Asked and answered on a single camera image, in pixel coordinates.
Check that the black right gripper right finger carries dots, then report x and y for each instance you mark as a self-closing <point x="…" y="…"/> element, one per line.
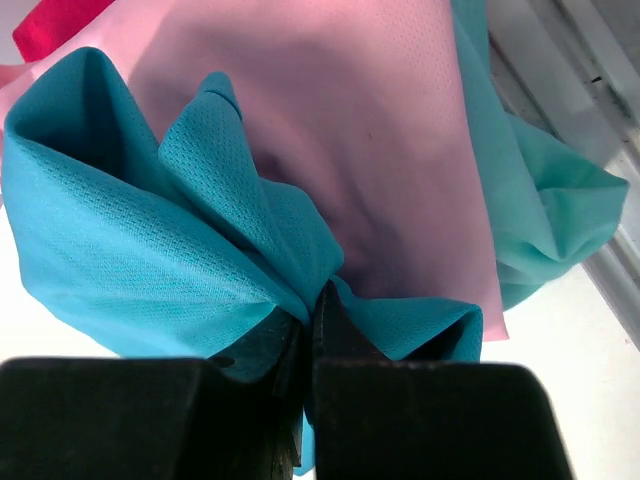
<point x="423" y="417"/>

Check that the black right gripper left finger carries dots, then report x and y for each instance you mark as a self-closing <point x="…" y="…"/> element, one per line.
<point x="234" y="415"/>

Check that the folded light teal t shirt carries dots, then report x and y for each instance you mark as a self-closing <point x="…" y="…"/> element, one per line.
<point x="549" y="207"/>

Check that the folded red t shirt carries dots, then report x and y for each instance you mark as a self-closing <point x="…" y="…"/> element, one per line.
<point x="51" y="23"/>

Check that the folded pink t shirt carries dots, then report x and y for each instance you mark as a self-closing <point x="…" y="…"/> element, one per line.
<point x="358" y="103"/>

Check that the aluminium right side rail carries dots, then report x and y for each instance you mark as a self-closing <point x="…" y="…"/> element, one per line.
<point x="573" y="67"/>

